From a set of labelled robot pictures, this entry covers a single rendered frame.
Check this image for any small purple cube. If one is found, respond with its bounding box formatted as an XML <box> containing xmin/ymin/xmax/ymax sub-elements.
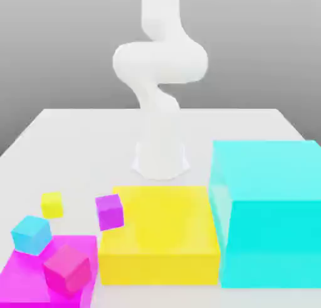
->
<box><xmin>95</xmin><ymin>193</ymin><xmax>125</xmax><ymax>231</ymax></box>

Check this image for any small yellow cube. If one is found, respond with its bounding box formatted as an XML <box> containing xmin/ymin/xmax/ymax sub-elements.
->
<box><xmin>40</xmin><ymin>191</ymin><xmax>64</xmax><ymax>219</ymax></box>

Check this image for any small pink cube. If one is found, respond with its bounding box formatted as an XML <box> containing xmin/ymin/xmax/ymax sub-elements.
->
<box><xmin>43</xmin><ymin>244</ymin><xmax>92</xmax><ymax>297</ymax></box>

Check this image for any small blue cube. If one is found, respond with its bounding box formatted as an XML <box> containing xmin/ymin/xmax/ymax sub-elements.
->
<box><xmin>10</xmin><ymin>215</ymin><xmax>53</xmax><ymax>257</ymax></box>

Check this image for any large yellow box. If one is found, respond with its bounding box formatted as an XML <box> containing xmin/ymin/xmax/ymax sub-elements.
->
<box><xmin>97</xmin><ymin>186</ymin><xmax>221</xmax><ymax>286</ymax></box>

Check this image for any large cyan box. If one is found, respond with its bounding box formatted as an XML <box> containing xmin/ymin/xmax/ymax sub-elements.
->
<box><xmin>208</xmin><ymin>140</ymin><xmax>321</xmax><ymax>289</ymax></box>

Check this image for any large magenta box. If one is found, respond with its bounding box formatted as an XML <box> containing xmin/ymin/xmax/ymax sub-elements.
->
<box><xmin>0</xmin><ymin>234</ymin><xmax>98</xmax><ymax>308</ymax></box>

